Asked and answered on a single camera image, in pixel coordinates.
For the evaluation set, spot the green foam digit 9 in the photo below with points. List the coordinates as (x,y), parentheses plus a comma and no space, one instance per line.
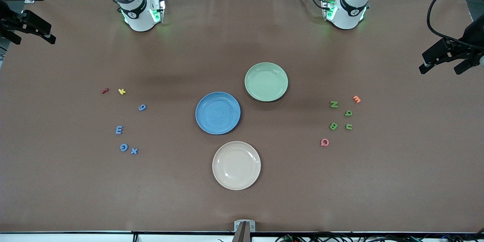
(350,114)

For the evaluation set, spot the red foam letter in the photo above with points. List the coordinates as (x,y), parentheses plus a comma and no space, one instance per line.
(104,91)

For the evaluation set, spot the green foam letter B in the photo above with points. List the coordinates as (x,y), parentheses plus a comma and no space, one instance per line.
(333,126)

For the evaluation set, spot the beige plate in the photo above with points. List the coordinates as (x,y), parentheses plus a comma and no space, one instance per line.
(236,165)

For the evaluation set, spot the blue foam letter G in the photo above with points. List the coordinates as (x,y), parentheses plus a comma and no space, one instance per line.
(127,147)

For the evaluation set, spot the orange foam letter E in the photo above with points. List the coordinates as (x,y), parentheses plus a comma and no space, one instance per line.
(356,99)

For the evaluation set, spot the green plate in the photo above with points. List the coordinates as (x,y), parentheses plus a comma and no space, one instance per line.
(266,82)

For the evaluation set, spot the blue foam digit 9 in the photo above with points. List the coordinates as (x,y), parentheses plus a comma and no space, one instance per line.
(145,107)

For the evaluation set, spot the grey metal camera bracket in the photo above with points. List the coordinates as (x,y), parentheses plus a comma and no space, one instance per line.
(238,226)

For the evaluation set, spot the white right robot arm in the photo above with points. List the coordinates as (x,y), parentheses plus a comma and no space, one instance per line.
(140,15)

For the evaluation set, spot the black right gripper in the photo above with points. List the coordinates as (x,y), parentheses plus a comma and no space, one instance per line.
(8,22)

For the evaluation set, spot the green foam letter N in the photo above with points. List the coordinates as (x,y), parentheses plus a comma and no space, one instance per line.
(334,104)

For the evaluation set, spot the blue plate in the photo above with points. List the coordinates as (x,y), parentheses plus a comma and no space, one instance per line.
(217,113)

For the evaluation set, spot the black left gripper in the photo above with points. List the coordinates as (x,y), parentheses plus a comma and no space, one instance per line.
(471,45)

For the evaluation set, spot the pink foam letter Q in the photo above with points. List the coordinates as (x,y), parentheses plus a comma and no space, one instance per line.
(321,142)

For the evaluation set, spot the brown table cover sheet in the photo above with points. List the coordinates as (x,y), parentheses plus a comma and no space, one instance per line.
(75,181)

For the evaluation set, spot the blue foam letter X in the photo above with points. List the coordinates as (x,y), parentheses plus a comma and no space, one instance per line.
(134,151)

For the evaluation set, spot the blue foam letter E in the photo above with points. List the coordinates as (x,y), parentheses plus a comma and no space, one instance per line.
(117,130)

